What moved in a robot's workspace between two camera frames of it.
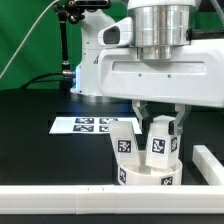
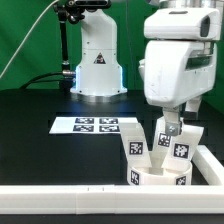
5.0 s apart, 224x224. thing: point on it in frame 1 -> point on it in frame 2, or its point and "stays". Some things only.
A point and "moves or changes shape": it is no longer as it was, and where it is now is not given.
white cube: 163,148 -> 182,147
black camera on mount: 91,5 stays
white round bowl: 143,175 moves or changes shape
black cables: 35,79 stays
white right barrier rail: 208,166 stays
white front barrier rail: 111,199 stays
